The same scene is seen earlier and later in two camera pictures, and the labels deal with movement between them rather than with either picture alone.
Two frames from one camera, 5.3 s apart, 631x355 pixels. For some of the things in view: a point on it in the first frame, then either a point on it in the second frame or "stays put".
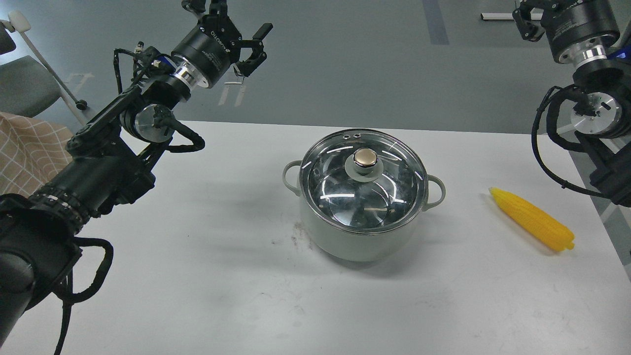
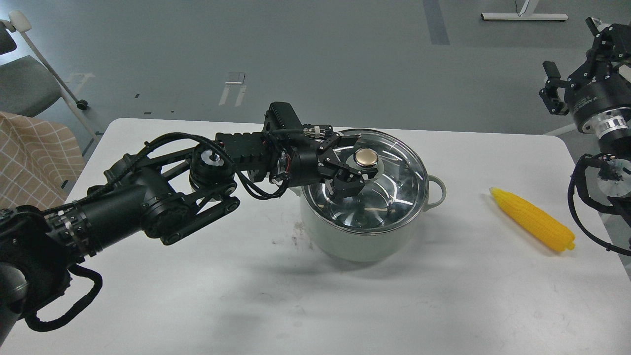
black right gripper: x=579 y=31 to x=598 y=87
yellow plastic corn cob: x=537 y=222 stays put
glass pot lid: x=363 y=181 stays put
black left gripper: x=205 y=54 to x=311 y=162
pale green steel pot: x=361 y=247 stays put
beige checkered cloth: x=32 y=153 stays put
